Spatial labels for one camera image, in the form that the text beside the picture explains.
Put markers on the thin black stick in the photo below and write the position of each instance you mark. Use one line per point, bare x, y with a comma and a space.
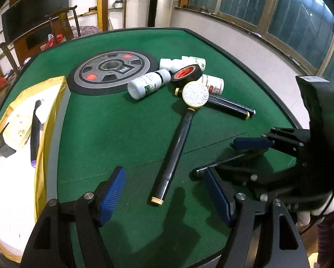
35, 139

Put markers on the long black tube cream end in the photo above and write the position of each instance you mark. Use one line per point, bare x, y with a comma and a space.
174, 156

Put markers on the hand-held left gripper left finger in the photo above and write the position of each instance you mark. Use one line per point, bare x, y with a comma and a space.
112, 195

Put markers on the black pen with gold bands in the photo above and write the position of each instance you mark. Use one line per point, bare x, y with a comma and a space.
231, 106

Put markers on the large white bottle green label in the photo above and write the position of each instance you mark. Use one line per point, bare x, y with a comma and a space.
146, 85

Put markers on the small white bottle green label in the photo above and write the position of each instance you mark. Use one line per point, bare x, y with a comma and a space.
194, 60

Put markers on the black television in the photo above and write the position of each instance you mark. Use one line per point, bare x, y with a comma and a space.
30, 11

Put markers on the floor standing air conditioner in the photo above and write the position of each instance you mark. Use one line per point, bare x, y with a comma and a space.
155, 2

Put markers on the grey round table dial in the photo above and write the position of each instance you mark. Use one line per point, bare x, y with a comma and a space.
86, 71

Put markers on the dark wooden chair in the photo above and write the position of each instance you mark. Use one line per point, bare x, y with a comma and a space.
9, 58
63, 25

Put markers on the gold framed wall shelf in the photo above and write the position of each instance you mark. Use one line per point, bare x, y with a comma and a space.
100, 5

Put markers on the floral cloth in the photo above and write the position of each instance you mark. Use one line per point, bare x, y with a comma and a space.
87, 30

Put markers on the beige power socket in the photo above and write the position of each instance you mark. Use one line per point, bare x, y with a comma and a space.
17, 129

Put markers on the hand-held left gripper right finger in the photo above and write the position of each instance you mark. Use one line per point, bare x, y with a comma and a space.
217, 198

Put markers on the white box with gold trim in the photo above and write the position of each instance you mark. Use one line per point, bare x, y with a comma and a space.
13, 201

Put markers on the white bottle red label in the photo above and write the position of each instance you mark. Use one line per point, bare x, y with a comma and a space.
214, 84

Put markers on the person's right forearm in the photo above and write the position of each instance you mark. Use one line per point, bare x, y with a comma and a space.
332, 240

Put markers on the black tape roll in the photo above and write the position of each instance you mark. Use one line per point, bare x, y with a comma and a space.
187, 74

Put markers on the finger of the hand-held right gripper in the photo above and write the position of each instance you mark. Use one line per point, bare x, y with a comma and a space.
253, 143
239, 173

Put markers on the wood framed window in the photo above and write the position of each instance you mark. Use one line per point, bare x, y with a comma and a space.
267, 5

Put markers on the person's right hand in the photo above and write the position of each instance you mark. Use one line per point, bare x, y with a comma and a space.
312, 217

